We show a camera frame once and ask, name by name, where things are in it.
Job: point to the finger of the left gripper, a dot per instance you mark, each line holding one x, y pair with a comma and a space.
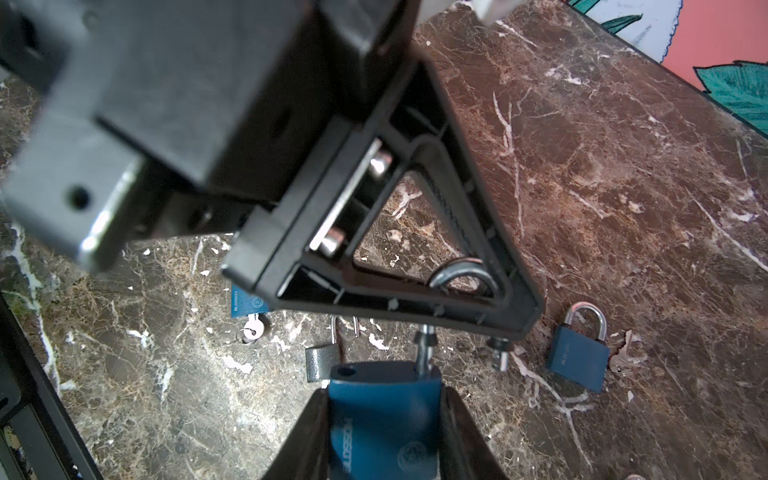
389, 218

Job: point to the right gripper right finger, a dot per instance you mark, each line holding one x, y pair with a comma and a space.
464, 454

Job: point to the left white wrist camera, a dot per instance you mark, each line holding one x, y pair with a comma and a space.
486, 11

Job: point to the black front mounting rail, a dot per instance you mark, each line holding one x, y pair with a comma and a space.
38, 438

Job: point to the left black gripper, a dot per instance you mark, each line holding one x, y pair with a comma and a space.
174, 117

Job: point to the dark padlock front middle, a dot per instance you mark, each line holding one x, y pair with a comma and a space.
321, 359

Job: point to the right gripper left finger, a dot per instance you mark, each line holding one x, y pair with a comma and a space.
305, 453

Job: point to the blue padlock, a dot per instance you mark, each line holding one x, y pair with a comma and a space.
251, 311
384, 417
576, 357

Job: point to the blue padlock front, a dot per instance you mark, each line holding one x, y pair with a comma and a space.
251, 311

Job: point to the small silver padlock key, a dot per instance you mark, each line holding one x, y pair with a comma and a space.
626, 358

